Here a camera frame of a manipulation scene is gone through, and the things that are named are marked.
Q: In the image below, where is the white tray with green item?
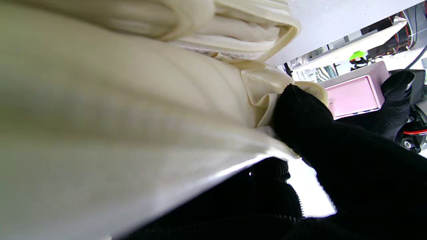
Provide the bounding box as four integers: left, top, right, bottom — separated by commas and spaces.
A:
294, 16, 408, 71

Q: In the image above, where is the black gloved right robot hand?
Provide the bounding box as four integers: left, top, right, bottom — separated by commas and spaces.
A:
113, 83, 427, 240

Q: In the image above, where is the pink floral jewelry box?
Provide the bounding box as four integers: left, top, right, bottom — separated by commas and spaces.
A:
320, 61, 391, 120

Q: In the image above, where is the cream white zipper bag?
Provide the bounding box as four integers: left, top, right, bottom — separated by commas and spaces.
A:
0, 0, 329, 240

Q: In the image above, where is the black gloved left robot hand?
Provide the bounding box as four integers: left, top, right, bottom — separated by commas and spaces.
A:
337, 70, 416, 140

